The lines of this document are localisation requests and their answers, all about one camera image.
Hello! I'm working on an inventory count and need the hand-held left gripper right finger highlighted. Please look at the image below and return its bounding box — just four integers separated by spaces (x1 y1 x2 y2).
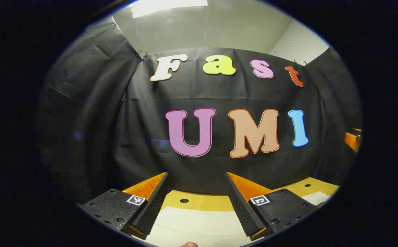
224 172 326 241

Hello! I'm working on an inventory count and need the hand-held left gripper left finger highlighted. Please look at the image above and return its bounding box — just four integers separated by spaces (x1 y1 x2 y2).
77 172 169 240

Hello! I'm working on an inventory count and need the black backdrop cloth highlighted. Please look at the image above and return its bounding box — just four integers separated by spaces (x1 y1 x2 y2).
38 22 362 206

